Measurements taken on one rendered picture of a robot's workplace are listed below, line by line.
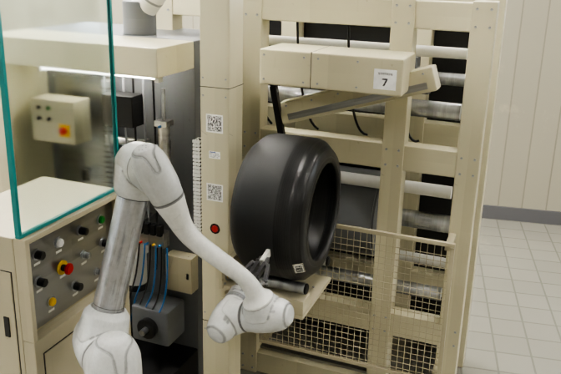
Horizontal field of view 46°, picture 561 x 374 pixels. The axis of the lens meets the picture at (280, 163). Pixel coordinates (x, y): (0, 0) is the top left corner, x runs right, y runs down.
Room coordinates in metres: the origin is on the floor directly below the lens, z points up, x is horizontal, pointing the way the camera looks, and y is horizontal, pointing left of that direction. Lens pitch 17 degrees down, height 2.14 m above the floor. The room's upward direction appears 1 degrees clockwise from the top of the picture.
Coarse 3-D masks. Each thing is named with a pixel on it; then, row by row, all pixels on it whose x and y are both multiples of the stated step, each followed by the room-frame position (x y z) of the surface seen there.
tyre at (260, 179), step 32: (256, 160) 2.42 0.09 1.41; (288, 160) 2.39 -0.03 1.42; (320, 160) 2.44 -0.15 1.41; (256, 192) 2.33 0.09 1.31; (288, 192) 2.30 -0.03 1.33; (320, 192) 2.79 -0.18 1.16; (256, 224) 2.30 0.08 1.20; (288, 224) 2.26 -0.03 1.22; (320, 224) 2.74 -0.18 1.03; (256, 256) 2.32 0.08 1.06; (288, 256) 2.27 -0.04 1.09; (320, 256) 2.51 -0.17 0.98
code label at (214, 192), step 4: (208, 184) 2.60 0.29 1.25; (212, 184) 2.59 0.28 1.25; (216, 184) 2.58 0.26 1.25; (220, 184) 2.58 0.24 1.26; (208, 188) 2.60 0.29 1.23; (212, 188) 2.59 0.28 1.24; (216, 188) 2.58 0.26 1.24; (220, 188) 2.58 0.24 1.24; (208, 192) 2.60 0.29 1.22; (212, 192) 2.59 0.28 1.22; (216, 192) 2.58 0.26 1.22; (220, 192) 2.58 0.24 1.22; (208, 196) 2.60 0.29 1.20; (212, 196) 2.59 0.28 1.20; (216, 196) 2.58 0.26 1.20; (220, 196) 2.58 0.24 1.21; (212, 200) 2.59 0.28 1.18; (216, 200) 2.58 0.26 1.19; (220, 200) 2.58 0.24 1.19
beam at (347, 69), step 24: (264, 48) 2.80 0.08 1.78; (288, 48) 2.81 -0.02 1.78; (312, 48) 2.83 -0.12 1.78; (336, 48) 2.85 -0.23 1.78; (360, 48) 2.87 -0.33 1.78; (264, 72) 2.79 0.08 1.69; (288, 72) 2.75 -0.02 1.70; (312, 72) 2.71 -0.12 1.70; (336, 72) 2.68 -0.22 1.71; (360, 72) 2.64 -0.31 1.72; (408, 72) 2.68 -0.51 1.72
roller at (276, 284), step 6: (270, 276) 2.43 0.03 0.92; (270, 282) 2.41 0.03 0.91; (276, 282) 2.40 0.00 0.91; (282, 282) 2.40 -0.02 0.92; (288, 282) 2.39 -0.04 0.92; (294, 282) 2.39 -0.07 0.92; (300, 282) 2.39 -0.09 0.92; (276, 288) 2.41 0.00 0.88; (282, 288) 2.39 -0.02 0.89; (288, 288) 2.38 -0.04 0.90; (294, 288) 2.37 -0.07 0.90; (300, 288) 2.37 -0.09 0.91; (306, 288) 2.37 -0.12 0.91
